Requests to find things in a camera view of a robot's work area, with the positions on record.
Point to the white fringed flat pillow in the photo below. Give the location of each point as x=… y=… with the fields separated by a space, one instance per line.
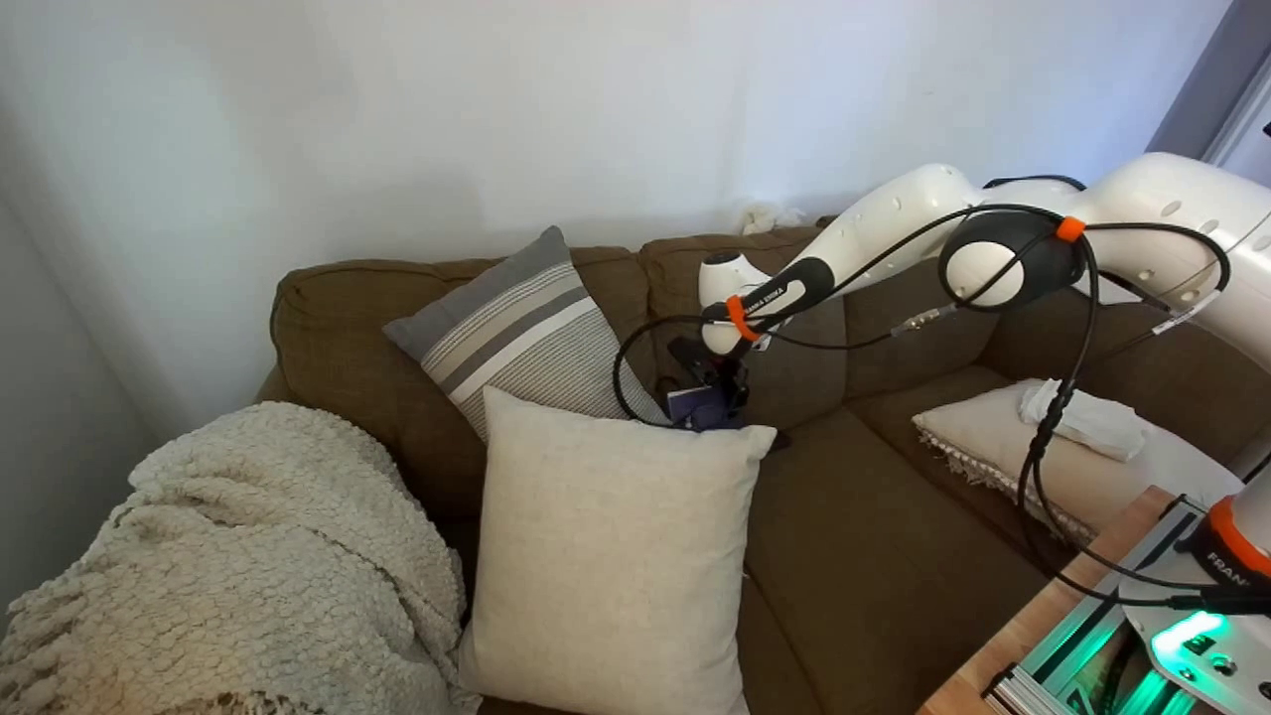
x=986 y=442

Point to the robot base with status light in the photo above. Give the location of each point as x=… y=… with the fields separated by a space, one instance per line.
x=1211 y=620

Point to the cream square pillow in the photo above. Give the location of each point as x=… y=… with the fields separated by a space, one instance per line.
x=608 y=559

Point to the cream knit blanket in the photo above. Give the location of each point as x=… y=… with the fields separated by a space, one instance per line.
x=253 y=571

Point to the blue book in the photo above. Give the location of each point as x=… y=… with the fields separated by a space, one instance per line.
x=704 y=415

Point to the grey door frame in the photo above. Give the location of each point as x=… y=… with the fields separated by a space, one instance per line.
x=1211 y=80

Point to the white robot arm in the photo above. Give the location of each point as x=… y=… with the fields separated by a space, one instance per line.
x=915 y=202

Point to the small white object behind sofa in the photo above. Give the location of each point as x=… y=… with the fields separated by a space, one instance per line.
x=755 y=216

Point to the rolled white towel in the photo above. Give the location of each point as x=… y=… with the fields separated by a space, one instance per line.
x=1113 y=427

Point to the grey striped pillow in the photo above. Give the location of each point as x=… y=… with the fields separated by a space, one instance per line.
x=529 y=341

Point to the brown fabric sofa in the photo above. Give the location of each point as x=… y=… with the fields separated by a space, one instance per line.
x=849 y=571

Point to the wooden table with metal rail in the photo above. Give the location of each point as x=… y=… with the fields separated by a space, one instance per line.
x=1034 y=637

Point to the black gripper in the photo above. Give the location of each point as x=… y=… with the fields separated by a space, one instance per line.
x=707 y=363

